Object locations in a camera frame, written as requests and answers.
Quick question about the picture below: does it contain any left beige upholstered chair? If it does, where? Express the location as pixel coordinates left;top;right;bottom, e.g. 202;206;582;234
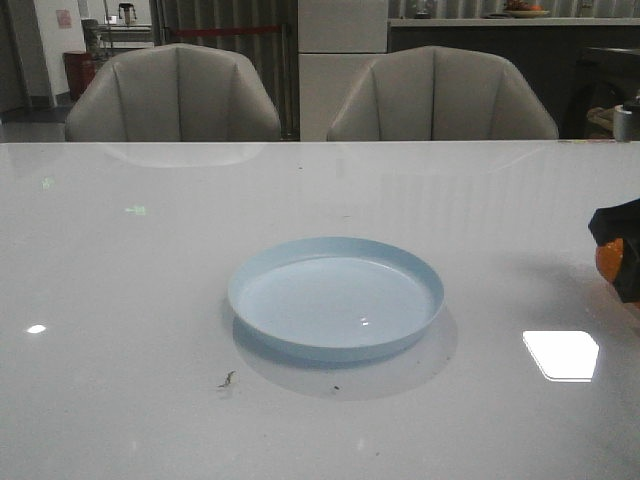
65;43;281;142

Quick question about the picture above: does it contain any pink wall poster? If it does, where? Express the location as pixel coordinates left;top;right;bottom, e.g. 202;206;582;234
55;9;72;29

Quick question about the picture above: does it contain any kettle on background table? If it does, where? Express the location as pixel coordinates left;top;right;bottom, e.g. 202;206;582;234
118;2;137;26

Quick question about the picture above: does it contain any red trash bin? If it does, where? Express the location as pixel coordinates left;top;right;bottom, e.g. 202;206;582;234
63;51;95;100

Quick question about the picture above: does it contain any orange toy corn cob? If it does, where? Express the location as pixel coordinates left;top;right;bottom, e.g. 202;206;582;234
595;238;624;284

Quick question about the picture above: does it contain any right beige upholstered chair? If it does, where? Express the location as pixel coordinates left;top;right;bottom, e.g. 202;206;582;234
327;46;559;141

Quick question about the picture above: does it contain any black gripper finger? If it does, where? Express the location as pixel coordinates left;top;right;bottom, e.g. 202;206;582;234
588;199;640;246
613;238;639;303

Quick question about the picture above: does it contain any light blue round plate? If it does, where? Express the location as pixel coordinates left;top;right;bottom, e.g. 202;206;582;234
227;237;444;363

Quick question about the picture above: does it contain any beige upholstered chair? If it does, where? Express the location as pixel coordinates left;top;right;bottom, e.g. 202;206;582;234
327;46;559;141
65;43;281;142

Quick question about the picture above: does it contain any beige cushion at right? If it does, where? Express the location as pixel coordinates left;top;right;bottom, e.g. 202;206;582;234
585;107;615;139

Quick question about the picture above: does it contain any fruit bowl on counter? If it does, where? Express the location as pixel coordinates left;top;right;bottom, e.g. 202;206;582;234
503;0;549;19

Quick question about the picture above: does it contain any red barrier belt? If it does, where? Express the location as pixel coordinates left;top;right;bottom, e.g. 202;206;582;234
169;25;282;38

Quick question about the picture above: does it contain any dark grey counter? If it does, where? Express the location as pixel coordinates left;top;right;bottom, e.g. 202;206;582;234
387;18;639;138

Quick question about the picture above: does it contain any white cabinet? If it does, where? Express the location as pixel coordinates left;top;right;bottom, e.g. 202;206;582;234
298;0;389;141

